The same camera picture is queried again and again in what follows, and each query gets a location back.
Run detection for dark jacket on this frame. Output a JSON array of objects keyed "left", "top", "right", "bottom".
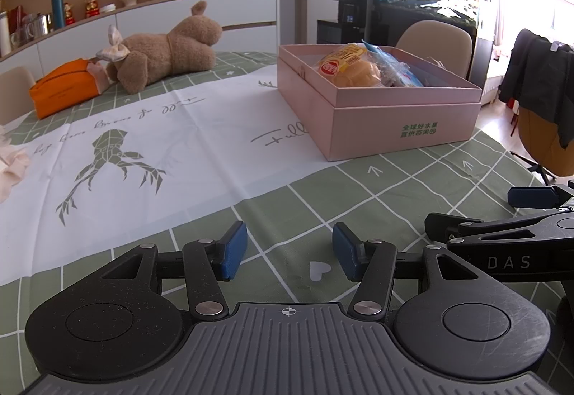
[{"left": 499, "top": 28, "right": 574, "bottom": 149}]

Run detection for white tumbler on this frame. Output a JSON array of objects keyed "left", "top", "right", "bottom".
[{"left": 0, "top": 10, "right": 12, "bottom": 57}]

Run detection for clear bread bun packet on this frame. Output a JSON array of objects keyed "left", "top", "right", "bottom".
[{"left": 317, "top": 43, "right": 383, "bottom": 87}]

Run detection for pink cardboard box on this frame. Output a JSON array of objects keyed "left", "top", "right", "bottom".
[{"left": 277, "top": 43, "right": 483, "bottom": 162}]

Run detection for black water dispenser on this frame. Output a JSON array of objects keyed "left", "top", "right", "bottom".
[{"left": 316, "top": 0, "right": 368, "bottom": 47}]

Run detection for brown teddy bear plush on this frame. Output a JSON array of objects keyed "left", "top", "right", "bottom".
[{"left": 96, "top": 1, "right": 224, "bottom": 95}]

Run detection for steel pot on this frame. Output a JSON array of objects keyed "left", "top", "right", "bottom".
[{"left": 20, "top": 12, "right": 53, "bottom": 40}]

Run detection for pale plastic bag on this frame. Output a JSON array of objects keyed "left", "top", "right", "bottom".
[{"left": 0, "top": 125, "right": 32, "bottom": 204}]

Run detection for green checked tablecloth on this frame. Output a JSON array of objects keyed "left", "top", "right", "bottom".
[{"left": 0, "top": 50, "right": 574, "bottom": 395}]

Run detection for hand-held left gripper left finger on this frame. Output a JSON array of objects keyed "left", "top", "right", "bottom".
[{"left": 99, "top": 220, "right": 249, "bottom": 319}]

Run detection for fish tank with black stand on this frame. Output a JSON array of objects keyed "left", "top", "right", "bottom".
[{"left": 373, "top": 0, "right": 497, "bottom": 78}]

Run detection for black tripod stand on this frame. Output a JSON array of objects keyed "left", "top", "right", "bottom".
[{"left": 510, "top": 150, "right": 557, "bottom": 188}]

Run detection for orange chair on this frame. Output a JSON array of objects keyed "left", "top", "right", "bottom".
[{"left": 518, "top": 105, "right": 574, "bottom": 179}]

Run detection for beige upholstered chair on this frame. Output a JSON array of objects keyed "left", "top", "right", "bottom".
[
  {"left": 395, "top": 20, "right": 474, "bottom": 80},
  {"left": 0, "top": 66, "right": 37, "bottom": 125}
]

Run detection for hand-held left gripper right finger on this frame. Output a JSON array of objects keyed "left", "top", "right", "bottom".
[{"left": 332, "top": 222, "right": 478, "bottom": 319}]

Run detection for white printed table runner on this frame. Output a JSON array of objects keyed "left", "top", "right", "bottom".
[{"left": 0, "top": 63, "right": 342, "bottom": 288}]

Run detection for orange tissue box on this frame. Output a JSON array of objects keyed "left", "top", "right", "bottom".
[{"left": 29, "top": 58, "right": 106, "bottom": 120}]

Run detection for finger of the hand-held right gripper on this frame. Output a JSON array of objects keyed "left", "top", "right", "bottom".
[
  {"left": 424, "top": 211, "right": 561, "bottom": 244},
  {"left": 508, "top": 180, "right": 574, "bottom": 209}
]

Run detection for clear blue label packet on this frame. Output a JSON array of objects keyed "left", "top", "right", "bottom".
[{"left": 361, "top": 39, "right": 425, "bottom": 88}]

